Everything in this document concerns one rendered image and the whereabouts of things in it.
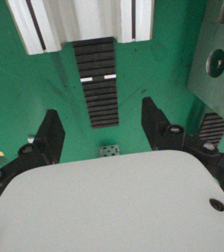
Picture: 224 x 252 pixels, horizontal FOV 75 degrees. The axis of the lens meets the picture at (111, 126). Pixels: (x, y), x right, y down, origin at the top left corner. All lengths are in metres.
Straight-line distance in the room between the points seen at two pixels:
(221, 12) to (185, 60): 0.07
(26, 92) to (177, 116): 0.26
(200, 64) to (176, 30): 0.05
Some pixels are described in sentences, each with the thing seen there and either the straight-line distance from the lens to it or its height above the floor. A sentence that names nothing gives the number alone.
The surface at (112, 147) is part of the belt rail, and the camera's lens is 0.31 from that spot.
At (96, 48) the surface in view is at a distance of 0.21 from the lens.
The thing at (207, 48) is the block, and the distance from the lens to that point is 0.24.
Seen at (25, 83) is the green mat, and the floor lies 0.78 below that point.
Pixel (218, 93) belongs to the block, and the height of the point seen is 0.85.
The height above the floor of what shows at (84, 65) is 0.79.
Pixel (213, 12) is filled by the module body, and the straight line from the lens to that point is 0.24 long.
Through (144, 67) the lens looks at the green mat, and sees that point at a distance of 0.23.
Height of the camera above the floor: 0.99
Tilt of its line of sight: 51 degrees down
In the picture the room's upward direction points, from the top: 171 degrees clockwise
